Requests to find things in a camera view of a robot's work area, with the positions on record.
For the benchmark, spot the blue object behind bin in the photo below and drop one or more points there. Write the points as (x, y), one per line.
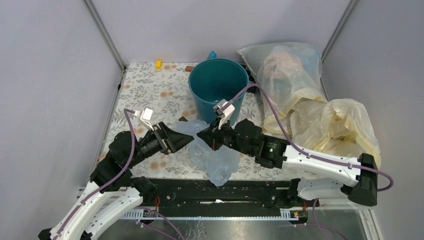
(212, 55)

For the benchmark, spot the floral patterned table cloth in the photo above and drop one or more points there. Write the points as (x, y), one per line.
(167, 93)

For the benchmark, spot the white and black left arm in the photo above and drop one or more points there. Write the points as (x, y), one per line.
(112, 190)

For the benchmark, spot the small brown block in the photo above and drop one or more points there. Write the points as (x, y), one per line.
(182, 119)

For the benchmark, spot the yellowish crumpled plastic bag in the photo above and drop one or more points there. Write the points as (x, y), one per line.
(340, 127)

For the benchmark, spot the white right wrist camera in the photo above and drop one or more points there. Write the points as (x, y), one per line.
(224, 110)

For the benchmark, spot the light blue plastic trash bag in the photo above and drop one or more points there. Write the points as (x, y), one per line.
(219, 164)

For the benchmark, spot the white slotted cable duct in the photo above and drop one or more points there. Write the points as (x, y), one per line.
(252, 214)

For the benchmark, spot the teal plastic trash bin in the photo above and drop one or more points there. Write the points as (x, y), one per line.
(213, 80)

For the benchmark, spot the clear bag with stuffed items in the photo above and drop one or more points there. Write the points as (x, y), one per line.
(289, 73)

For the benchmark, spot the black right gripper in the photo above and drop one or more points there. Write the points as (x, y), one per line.
(211, 135)

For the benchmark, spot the small yellow block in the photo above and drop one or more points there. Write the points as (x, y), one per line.
(158, 64)

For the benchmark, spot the small brown cylinder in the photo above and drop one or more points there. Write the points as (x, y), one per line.
(189, 68)

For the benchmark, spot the black white checkered board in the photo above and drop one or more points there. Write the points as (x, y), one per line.
(251, 79)

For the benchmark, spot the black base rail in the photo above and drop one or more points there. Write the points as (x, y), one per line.
(185, 194)

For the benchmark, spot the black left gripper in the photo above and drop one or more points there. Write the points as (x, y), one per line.
(170, 140)

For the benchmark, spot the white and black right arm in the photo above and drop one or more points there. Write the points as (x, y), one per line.
(354, 177)

